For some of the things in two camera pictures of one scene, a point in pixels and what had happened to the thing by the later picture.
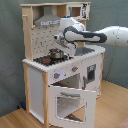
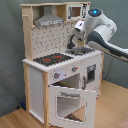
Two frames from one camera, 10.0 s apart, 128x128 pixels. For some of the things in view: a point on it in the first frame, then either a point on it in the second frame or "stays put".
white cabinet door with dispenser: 91,71 stays put
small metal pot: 57,54 -> 78,52
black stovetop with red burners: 47,60 stays put
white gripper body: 69,47 -> 79,30
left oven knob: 57,75 stays put
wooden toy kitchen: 61,89 stays put
